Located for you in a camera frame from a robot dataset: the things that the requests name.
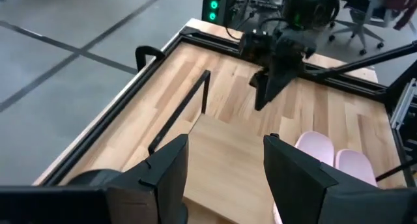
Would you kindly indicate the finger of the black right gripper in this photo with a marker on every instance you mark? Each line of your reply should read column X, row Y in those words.
column 261, row 87
column 281, row 79

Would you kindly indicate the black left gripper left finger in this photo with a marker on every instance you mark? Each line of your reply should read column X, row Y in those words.
column 163, row 191

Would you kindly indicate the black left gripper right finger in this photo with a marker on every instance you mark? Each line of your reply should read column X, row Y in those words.
column 296, row 185

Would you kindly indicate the pink slide sandal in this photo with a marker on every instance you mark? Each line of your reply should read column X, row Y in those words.
column 355, row 165
column 317, row 147

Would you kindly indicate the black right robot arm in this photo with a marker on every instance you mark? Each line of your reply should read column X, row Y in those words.
column 309, row 6

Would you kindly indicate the black computer tower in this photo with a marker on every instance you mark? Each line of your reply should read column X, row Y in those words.
column 221, row 9

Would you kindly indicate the grey office chair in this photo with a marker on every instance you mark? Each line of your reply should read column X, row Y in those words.
column 358, row 25

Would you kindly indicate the silver aluminium extrusion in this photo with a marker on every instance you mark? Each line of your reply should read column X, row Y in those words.
column 404, row 103

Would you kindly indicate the dark red cloth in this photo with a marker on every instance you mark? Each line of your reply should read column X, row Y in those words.
column 407, row 9

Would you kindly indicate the wooden shelf with black frame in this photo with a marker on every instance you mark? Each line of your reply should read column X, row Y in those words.
column 221, row 159

